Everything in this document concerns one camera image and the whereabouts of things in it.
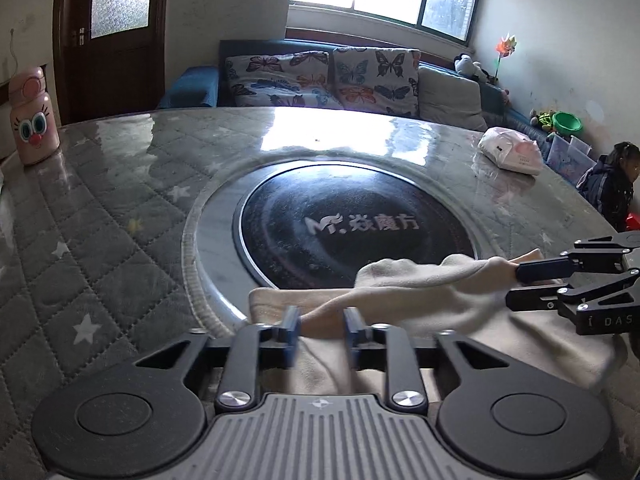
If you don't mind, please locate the green plastic basin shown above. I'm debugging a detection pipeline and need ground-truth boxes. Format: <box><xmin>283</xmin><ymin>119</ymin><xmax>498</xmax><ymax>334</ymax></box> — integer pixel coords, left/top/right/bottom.
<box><xmin>550</xmin><ymin>111</ymin><xmax>584</xmax><ymax>136</ymax></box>

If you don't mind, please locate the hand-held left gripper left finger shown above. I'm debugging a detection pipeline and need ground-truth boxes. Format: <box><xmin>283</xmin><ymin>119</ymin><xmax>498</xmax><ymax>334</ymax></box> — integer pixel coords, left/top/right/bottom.
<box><xmin>134</xmin><ymin>305</ymin><xmax>302</xmax><ymax>409</ymax></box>

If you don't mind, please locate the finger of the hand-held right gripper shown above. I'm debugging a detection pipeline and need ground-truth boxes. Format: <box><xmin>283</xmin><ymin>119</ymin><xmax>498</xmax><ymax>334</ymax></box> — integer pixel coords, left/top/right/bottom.
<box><xmin>505</xmin><ymin>269</ymin><xmax>640</xmax><ymax>312</ymax></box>
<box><xmin>515</xmin><ymin>232</ymin><xmax>640</xmax><ymax>284</ymax></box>

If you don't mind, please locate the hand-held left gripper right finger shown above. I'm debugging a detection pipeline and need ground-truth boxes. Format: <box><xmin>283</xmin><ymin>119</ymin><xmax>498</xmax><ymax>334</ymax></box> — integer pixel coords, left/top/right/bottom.
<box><xmin>343</xmin><ymin>306</ymin><xmax>517</xmax><ymax>412</ymax></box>

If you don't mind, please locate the cream cloth garment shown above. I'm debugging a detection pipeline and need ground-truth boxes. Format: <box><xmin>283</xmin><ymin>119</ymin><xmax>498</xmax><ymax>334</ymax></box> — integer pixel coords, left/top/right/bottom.
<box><xmin>248</xmin><ymin>247</ymin><xmax>629</xmax><ymax>397</ymax></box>

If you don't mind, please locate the pink cartoon water bottle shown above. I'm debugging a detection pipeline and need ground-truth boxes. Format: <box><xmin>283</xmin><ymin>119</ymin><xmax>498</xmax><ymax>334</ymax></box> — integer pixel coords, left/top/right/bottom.
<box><xmin>8</xmin><ymin>66</ymin><xmax>61</xmax><ymax>166</ymax></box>

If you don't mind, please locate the white pink tissue pack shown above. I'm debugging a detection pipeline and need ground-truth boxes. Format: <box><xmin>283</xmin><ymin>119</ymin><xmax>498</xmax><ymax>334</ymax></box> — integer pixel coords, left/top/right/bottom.
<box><xmin>477</xmin><ymin>126</ymin><xmax>544</xmax><ymax>177</ymax></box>

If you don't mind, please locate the clear plastic storage box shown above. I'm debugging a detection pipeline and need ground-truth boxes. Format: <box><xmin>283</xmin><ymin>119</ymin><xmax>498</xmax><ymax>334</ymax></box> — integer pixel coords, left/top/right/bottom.
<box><xmin>546</xmin><ymin>132</ymin><xmax>596</xmax><ymax>184</ymax></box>

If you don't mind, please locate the panda plush toy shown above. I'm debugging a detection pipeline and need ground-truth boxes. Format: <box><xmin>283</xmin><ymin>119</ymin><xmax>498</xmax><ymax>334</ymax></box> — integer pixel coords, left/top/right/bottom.
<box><xmin>453</xmin><ymin>53</ymin><xmax>489</xmax><ymax>84</ymax></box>

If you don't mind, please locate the grey sofa cushion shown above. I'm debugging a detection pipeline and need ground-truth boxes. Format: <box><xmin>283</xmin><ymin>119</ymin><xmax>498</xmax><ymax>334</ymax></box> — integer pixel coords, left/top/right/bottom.
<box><xmin>416</xmin><ymin>66</ymin><xmax>489</xmax><ymax>133</ymax></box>

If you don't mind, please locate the black round induction cooktop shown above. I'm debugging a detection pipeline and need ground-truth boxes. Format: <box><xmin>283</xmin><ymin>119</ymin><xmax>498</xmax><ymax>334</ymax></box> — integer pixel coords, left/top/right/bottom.
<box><xmin>233</xmin><ymin>162</ymin><xmax>476</xmax><ymax>292</ymax></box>

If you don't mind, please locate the butterfly print pillow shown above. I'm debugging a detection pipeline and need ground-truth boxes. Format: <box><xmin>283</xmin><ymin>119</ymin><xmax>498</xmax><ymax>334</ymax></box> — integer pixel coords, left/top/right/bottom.
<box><xmin>223</xmin><ymin>51</ymin><xmax>346</xmax><ymax>110</ymax></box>
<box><xmin>332</xmin><ymin>47</ymin><xmax>422</xmax><ymax>119</ymax></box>

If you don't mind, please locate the green plush toy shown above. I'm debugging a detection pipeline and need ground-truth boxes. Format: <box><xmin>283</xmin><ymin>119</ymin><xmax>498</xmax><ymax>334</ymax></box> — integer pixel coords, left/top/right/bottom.
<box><xmin>530</xmin><ymin>109</ymin><xmax>556</xmax><ymax>134</ymax></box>

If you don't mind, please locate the colourful pinwheel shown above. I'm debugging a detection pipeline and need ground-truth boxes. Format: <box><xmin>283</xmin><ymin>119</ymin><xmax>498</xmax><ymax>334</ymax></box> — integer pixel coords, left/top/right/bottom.
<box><xmin>492</xmin><ymin>33</ymin><xmax>519</xmax><ymax>86</ymax></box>

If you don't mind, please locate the blue sofa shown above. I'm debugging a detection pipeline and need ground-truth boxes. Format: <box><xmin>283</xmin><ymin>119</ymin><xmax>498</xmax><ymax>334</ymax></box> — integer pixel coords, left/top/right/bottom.
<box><xmin>157</xmin><ymin>39</ymin><xmax>557</xmax><ymax>147</ymax></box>

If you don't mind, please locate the dark wooden door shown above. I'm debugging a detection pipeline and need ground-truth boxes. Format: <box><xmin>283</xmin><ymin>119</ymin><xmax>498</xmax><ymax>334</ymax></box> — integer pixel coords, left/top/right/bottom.
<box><xmin>52</xmin><ymin>0</ymin><xmax>172</xmax><ymax>126</ymax></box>

